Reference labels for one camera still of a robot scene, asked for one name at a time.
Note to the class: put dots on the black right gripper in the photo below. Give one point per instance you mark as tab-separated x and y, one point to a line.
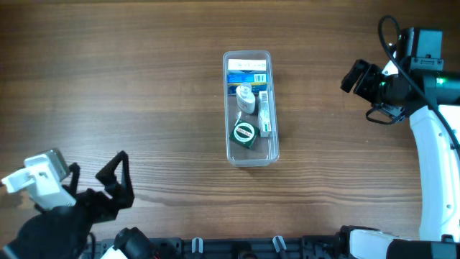
371	83

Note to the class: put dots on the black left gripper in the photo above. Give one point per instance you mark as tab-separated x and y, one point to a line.
95	198

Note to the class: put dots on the white green medicine carton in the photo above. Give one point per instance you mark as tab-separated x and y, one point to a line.
265	127

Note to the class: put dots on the clear plastic container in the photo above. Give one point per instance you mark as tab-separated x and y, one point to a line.
265	150

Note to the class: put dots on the white Calamol lotion bottle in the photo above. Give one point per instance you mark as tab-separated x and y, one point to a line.
245	98

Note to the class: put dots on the green Zam-Buk ointment box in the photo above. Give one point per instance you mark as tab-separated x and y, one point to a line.
244	134

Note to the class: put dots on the white blue medicine box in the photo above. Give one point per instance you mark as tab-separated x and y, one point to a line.
247	66

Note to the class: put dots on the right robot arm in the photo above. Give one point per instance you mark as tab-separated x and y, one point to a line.
413	86

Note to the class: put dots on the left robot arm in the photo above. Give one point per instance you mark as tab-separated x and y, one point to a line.
64	231

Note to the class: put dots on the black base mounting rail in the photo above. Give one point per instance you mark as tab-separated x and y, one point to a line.
300	247

